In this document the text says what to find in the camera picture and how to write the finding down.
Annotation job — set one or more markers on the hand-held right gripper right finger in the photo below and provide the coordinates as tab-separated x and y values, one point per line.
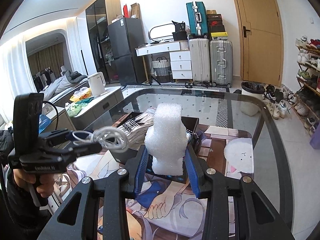
193	177

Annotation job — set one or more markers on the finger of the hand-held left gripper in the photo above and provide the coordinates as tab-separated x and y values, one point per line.
56	135
75	151

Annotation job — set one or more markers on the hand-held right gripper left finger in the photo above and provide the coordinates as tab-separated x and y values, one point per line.
141	171

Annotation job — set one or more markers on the white foam block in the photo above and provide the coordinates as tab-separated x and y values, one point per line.
166	135

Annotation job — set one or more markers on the black storage tray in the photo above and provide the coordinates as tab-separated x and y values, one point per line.
190	123

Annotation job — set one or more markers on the person's left forearm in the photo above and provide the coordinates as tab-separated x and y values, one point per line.
22	205

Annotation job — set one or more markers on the person's left hand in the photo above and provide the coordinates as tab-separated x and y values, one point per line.
45	187

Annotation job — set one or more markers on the green plastic bag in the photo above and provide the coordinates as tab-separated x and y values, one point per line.
75	108

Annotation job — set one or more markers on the silver plastic bag black logo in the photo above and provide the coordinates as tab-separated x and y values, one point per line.
135	128

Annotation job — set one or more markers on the yellow plastic food bag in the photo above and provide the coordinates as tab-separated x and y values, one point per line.
81	94

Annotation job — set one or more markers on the white sheer curtain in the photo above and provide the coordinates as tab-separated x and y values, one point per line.
12	75

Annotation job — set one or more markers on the printed cartoon desk mat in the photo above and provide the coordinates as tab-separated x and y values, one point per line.
237	150

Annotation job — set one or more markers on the bed with grey jacket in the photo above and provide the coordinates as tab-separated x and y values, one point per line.
63	82

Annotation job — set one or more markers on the grey sideboard cabinet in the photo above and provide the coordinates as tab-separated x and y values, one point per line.
105	105

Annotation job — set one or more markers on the white electric kettle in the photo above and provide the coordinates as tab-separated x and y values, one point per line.
97	83

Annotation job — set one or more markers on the brown curtain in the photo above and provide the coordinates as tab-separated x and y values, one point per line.
50	55

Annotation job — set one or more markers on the white trash bin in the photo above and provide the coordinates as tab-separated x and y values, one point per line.
251	100

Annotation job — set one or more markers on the dark bottle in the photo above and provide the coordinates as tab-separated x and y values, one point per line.
170	77

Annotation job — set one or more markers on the woven laundry basket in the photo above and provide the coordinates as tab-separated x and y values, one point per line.
161	71

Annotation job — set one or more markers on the tall dark glass cabinet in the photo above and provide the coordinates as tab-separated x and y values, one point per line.
100	37

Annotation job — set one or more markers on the black refrigerator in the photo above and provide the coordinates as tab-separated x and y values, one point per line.
127	52

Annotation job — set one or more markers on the white vanity dresser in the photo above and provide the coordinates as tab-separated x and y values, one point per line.
181	65

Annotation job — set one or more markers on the group of shoes on floor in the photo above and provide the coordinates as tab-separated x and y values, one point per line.
278	102

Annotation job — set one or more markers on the white suitcase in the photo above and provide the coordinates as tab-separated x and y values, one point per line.
200	60

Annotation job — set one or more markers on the silver suitcase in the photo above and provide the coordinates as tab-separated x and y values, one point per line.
221	62

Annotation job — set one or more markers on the oval vanity mirror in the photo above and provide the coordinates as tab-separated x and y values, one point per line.
162	31

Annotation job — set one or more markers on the red flat box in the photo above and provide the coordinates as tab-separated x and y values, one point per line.
126	11

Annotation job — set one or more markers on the wooden door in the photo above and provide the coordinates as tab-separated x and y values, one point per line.
262	50

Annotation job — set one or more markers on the wooden shoe rack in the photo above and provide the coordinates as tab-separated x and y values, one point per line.
306	85

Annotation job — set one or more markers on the brown cardboard box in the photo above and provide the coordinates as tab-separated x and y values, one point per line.
135	11

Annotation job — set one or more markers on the stack of shoe boxes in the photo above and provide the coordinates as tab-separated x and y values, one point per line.
217	25

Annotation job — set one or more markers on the teal suitcase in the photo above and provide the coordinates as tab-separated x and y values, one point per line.
196	17

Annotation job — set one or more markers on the rows of shoes on rack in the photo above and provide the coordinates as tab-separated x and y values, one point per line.
307	57

